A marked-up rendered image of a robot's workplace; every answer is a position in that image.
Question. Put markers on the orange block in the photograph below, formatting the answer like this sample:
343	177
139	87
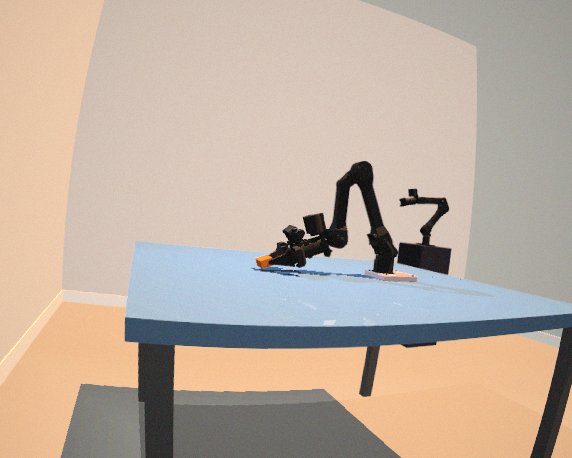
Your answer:
263	262

